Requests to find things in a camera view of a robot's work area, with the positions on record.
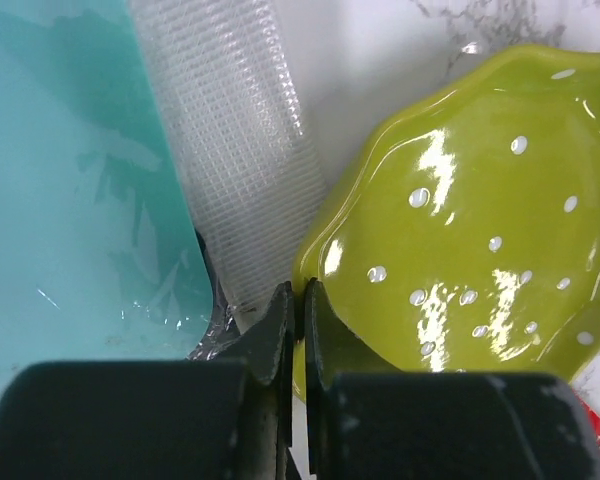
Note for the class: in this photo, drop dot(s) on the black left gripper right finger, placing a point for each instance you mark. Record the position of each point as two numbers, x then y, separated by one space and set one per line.
368 420

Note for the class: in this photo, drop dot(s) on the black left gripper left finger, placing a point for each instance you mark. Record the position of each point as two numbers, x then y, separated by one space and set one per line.
229 417

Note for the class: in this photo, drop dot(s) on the green polka dot plate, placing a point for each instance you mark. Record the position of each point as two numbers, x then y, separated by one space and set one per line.
466 235

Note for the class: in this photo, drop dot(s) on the teal cutting board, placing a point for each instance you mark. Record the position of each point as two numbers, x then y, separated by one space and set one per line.
99 259

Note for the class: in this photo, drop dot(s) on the clear mesh tape strip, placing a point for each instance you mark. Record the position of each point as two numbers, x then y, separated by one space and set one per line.
237 133

